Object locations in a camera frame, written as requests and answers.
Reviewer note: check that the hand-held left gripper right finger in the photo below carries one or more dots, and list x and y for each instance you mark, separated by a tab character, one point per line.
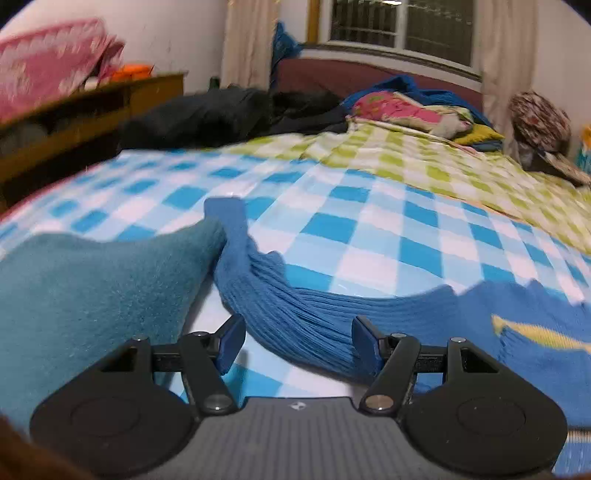
364	339

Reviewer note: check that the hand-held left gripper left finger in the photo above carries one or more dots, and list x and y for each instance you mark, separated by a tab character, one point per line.
228	344

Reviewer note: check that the blue knit sweater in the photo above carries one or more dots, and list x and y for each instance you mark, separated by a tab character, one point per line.
323	318

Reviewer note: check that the black clothes pile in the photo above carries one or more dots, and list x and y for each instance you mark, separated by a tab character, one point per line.
207	115

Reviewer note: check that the pile of colourful clothes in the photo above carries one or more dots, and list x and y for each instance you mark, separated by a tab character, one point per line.
406	85

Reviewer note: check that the teal fleece garment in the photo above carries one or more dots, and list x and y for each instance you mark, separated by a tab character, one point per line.
92	295

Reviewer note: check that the green checkered bed sheet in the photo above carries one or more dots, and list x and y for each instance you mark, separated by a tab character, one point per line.
415	161

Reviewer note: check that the white garment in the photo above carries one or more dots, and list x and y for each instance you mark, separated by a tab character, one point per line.
450	124

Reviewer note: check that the pink floral garment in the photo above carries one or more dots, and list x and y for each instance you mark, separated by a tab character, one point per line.
383	106

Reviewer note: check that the yellow cloth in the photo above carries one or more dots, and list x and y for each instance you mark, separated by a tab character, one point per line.
480	134

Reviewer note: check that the wooden cabinet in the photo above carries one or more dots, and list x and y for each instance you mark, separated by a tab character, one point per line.
92	124

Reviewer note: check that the maroon headboard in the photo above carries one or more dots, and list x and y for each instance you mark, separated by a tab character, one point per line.
323	76

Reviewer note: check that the brown patterned cloth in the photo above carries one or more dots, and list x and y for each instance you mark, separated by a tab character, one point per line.
535	115

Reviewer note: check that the orange cloth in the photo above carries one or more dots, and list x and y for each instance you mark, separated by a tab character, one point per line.
131	71

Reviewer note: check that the blue hanging cloth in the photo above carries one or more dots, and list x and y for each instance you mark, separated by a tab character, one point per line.
281	50

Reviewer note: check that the beige curtain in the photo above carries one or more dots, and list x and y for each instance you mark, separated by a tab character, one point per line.
508	46
244	41

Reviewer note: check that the window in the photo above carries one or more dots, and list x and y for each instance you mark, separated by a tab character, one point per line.
415	27

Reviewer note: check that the pink floral quilt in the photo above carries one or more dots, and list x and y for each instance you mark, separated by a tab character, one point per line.
46	64

